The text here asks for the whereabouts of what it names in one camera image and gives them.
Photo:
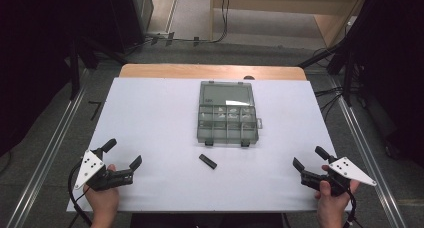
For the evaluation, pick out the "person's right hand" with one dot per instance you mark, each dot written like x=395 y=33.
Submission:
x=333 y=204

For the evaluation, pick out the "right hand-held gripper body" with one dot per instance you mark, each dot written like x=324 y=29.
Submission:
x=346 y=171

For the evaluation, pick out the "small white parts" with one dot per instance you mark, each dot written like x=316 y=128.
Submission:
x=233 y=114

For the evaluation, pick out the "white table mat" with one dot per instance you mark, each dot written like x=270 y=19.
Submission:
x=150 y=128

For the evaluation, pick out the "grey transparent compartment box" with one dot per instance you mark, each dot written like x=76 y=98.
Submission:
x=226 y=128

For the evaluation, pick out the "person's left hand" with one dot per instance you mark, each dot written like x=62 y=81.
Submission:
x=103 y=201

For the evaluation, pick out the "dark cabinet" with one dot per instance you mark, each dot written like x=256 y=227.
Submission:
x=133 y=18

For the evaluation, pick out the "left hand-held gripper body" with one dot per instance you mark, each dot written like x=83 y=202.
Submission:
x=89 y=168

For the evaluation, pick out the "aluminium floor rail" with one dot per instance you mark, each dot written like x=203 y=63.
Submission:
x=46 y=154
x=366 y=154

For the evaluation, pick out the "small black rectangular piece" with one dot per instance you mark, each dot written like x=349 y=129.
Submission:
x=208 y=161

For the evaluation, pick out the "light wooden shelf unit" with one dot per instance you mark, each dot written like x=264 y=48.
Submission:
x=286 y=8

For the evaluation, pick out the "black curtain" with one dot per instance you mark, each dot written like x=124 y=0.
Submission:
x=30 y=71
x=396 y=71

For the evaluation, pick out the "black metal stand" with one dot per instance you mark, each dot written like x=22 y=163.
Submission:
x=346 y=68
x=76 y=68

